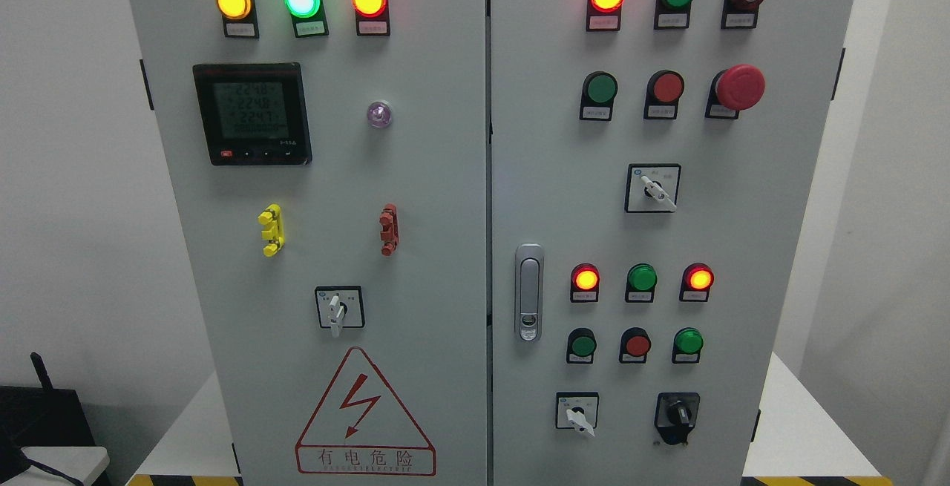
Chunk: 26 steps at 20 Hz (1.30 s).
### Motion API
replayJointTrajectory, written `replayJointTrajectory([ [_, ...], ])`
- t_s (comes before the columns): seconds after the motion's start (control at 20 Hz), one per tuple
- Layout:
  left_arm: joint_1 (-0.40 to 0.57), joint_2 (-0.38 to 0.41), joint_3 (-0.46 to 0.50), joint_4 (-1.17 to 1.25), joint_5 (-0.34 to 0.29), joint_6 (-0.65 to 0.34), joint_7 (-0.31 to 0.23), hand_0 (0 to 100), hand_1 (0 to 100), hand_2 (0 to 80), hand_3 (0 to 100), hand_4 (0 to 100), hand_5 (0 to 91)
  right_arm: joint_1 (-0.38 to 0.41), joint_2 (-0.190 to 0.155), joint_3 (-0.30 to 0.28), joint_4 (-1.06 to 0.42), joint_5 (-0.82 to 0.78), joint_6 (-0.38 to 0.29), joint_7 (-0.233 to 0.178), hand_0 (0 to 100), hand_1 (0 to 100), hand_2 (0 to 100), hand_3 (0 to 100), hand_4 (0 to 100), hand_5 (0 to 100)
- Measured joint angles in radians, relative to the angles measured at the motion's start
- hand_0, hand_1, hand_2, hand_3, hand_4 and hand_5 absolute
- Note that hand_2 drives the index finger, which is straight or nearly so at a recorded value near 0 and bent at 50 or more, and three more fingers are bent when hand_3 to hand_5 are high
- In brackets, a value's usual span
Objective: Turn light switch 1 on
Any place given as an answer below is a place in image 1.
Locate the green push button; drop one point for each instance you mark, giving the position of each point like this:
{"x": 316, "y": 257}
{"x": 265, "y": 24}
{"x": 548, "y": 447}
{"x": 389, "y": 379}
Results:
{"x": 581, "y": 345}
{"x": 597, "y": 97}

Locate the red push button lower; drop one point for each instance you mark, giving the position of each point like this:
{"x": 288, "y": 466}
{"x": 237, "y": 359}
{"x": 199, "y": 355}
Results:
{"x": 635, "y": 345}

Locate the green indicator bottom right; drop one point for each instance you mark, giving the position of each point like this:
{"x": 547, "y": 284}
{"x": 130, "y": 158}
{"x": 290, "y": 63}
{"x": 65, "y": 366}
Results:
{"x": 687, "y": 346}

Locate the silver door lock handle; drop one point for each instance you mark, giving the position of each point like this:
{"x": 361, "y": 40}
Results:
{"x": 528, "y": 280}

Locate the right grey cabinet door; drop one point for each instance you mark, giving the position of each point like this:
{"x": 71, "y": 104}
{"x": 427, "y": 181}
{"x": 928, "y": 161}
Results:
{"x": 561, "y": 182}

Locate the red lit indicator lower left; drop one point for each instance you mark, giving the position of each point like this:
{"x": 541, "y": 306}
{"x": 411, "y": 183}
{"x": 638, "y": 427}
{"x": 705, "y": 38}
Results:
{"x": 584, "y": 283}

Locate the yellow terminal clip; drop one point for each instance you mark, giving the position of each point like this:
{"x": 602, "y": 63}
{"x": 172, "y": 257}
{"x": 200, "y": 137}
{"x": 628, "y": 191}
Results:
{"x": 272, "y": 231}

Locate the green indicator top right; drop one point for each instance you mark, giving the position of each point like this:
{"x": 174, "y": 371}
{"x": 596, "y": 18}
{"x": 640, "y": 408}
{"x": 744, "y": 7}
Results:
{"x": 672, "y": 14}

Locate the left grey cabinet door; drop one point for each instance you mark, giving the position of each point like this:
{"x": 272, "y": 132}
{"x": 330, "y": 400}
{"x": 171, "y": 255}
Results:
{"x": 426, "y": 306}

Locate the red emergency stop mushroom button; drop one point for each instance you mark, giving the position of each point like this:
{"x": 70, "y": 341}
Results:
{"x": 734, "y": 90}

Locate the red lit indicator lower right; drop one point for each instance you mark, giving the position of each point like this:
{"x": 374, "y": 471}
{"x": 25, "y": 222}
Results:
{"x": 696, "y": 282}

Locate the red lit indicator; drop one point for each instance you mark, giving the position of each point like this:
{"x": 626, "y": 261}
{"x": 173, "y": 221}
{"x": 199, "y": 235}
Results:
{"x": 584, "y": 283}
{"x": 603, "y": 15}
{"x": 696, "y": 282}

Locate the green push button lower left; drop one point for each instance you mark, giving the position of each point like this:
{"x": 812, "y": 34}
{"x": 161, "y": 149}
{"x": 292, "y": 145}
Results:
{"x": 581, "y": 345}

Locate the black digital power meter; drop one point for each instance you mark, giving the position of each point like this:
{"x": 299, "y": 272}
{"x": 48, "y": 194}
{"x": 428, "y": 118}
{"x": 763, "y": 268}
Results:
{"x": 253, "y": 114}

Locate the red push button upper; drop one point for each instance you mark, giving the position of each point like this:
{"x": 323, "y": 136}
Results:
{"x": 663, "y": 91}

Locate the red electric hazard warning sticker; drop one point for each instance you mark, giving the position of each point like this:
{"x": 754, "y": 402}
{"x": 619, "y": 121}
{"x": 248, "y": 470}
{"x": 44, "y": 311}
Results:
{"x": 362, "y": 427}

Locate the green lit indicator light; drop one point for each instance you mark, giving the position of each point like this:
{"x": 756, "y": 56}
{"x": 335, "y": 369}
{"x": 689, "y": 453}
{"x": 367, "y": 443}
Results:
{"x": 308, "y": 18}

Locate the green push button upper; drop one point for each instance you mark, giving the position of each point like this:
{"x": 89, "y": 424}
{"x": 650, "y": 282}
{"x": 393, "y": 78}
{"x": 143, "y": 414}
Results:
{"x": 597, "y": 97}

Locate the green indicator lower middle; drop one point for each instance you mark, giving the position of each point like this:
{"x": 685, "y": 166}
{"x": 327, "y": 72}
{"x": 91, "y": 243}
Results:
{"x": 640, "y": 283}

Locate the dark red buzzer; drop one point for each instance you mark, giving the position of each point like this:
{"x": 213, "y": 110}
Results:
{"x": 740, "y": 14}

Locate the red lit indicator left door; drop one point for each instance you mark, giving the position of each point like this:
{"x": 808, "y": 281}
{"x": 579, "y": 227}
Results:
{"x": 372, "y": 17}

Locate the black key selector switch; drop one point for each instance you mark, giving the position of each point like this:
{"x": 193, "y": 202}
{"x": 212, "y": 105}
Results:
{"x": 676, "y": 415}

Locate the red terminal clip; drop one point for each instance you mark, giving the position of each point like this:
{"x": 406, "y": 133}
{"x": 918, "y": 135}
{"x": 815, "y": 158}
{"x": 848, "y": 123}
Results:
{"x": 389, "y": 233}

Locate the red push button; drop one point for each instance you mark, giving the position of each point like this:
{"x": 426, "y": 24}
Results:
{"x": 663, "y": 91}
{"x": 635, "y": 345}

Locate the black box with antenna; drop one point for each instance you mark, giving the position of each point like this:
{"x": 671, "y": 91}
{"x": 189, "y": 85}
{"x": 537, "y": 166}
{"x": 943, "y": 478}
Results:
{"x": 41, "y": 416}

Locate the small purple clear lamp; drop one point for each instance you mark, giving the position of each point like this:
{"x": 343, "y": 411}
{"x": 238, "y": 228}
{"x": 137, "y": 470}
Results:
{"x": 379, "y": 115}

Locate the upper right rotary switch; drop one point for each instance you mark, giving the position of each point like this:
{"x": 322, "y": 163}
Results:
{"x": 652, "y": 187}

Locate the grey cabinet door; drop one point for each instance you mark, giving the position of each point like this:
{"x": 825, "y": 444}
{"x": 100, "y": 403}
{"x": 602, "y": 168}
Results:
{"x": 426, "y": 306}
{"x": 561, "y": 182}

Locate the lower white rotary switch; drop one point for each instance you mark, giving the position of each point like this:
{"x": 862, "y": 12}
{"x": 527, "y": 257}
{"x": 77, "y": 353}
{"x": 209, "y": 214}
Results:
{"x": 577, "y": 411}

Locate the red lit indicator top right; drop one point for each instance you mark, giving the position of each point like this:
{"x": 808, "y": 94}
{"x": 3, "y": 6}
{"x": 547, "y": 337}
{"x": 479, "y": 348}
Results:
{"x": 603, "y": 15}

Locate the door rotary switch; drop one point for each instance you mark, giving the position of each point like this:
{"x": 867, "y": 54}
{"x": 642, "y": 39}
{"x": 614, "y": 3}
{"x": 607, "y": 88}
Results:
{"x": 340, "y": 308}

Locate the yellow indicator light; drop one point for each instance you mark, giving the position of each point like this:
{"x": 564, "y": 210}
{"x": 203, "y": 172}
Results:
{"x": 240, "y": 19}

